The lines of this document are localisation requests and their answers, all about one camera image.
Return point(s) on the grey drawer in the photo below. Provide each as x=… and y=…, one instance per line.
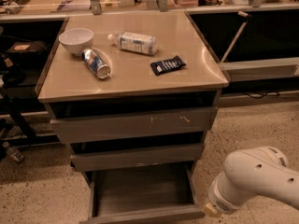
x=157, y=194
x=137, y=152
x=143, y=116

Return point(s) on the blue silver drink can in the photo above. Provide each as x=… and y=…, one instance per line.
x=95, y=63

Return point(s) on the grey bottom drawer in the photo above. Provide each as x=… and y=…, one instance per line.
x=157, y=194

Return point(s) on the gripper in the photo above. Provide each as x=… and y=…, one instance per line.
x=220, y=201

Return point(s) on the dark blue snack packet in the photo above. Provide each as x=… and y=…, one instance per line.
x=167, y=66

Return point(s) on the plastic bottle on floor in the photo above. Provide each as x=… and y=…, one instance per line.
x=13, y=152

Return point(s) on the grey drawer cabinet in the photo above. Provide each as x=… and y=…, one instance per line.
x=67, y=81

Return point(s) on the white bowl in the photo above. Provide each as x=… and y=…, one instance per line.
x=76, y=40

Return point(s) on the black bag on shelf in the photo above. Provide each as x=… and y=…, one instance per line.
x=27, y=49

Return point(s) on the grey middle drawer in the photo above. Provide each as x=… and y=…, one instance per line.
x=137, y=152

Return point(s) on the grey top drawer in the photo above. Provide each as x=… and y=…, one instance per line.
x=143, y=116

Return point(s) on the clear plastic water bottle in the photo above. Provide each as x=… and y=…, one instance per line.
x=138, y=43

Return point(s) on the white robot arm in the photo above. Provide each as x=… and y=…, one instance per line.
x=247, y=173

